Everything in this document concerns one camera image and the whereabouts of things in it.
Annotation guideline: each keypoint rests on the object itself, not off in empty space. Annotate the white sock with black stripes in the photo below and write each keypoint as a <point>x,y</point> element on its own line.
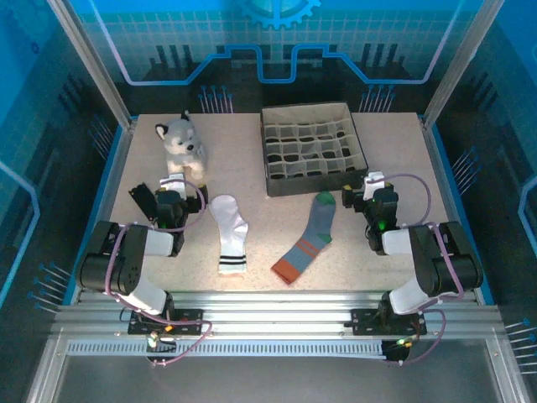
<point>228,226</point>

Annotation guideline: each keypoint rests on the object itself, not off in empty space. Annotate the grey sock with orange cuff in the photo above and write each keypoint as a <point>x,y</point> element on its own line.
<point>319,226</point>

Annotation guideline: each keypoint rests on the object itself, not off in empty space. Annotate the black divided organizer box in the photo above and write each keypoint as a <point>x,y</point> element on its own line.
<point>312,147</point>

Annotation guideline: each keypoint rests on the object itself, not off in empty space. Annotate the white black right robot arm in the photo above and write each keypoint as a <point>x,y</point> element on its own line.
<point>398,243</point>

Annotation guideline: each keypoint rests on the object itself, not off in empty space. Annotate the black rectangular metal plate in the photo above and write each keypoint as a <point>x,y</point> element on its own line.
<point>142,199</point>

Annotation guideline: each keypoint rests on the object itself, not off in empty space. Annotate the grey white husky plush toy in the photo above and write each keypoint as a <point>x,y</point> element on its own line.
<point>182,147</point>

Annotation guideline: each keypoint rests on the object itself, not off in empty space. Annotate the small LED circuit board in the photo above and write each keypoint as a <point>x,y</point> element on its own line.
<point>155,339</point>
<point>400,343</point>

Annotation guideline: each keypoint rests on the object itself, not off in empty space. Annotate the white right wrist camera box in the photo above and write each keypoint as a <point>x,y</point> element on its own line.
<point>375,182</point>

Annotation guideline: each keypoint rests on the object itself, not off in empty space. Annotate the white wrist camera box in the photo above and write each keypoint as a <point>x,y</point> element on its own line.
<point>174,184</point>
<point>375,182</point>

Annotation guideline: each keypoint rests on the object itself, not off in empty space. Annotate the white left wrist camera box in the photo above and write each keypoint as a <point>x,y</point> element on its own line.
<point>174,184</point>

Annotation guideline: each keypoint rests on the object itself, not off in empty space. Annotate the aluminium table side rail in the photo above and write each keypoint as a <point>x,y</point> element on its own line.
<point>441,168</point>
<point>114,168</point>

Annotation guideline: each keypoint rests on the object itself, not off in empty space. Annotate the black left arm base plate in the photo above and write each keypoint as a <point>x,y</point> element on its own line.
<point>191,315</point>

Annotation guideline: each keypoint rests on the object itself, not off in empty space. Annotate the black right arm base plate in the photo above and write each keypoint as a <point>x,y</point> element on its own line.
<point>363,319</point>

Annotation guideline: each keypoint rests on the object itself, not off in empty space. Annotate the wide aluminium frame rail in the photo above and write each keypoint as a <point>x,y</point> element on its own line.
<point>319,315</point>

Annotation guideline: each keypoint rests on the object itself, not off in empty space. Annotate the slanted aluminium frame post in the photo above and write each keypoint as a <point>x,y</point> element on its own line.
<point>93,63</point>
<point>461,63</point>

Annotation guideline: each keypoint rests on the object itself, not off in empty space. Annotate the aluminium lower frame rail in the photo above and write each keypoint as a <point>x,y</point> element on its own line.
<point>48,373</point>
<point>507,373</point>

